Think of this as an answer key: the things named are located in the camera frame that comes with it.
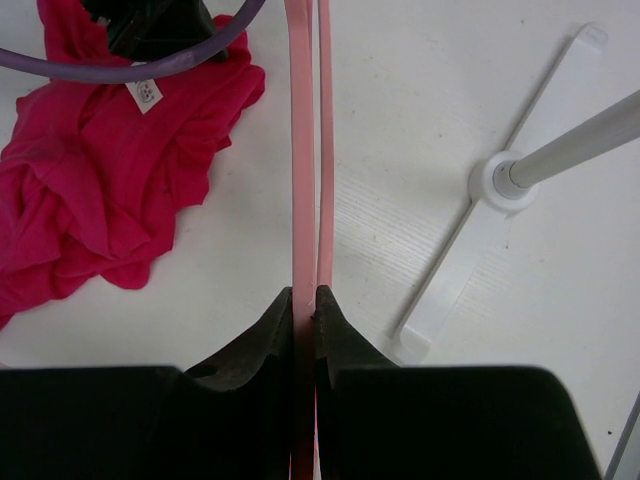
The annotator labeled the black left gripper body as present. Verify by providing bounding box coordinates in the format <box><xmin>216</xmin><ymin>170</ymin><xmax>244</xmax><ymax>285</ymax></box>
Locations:
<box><xmin>82</xmin><ymin>0</ymin><xmax>217</xmax><ymax>62</ymax></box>

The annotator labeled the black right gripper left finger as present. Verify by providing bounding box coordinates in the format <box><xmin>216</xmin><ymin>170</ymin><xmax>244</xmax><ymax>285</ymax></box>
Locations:
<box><xmin>1</xmin><ymin>289</ymin><xmax>293</xmax><ymax>479</ymax></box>

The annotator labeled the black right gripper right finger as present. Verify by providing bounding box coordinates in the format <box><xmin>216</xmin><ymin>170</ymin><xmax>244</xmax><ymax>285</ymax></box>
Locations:
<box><xmin>314</xmin><ymin>286</ymin><xmax>600</xmax><ymax>479</ymax></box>

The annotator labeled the pink red t shirt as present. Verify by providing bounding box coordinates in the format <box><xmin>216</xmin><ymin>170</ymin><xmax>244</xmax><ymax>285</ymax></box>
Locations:
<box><xmin>0</xmin><ymin>0</ymin><xmax>267</xmax><ymax>331</ymax></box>

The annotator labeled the pink plastic hanger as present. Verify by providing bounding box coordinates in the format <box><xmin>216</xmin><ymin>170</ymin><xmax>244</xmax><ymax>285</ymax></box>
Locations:
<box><xmin>285</xmin><ymin>1</ymin><xmax>335</xmax><ymax>479</ymax></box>

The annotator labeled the white clothes rack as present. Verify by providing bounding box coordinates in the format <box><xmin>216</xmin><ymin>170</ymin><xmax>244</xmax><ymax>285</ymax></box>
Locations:
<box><xmin>390</xmin><ymin>23</ymin><xmax>639</xmax><ymax>479</ymax></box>

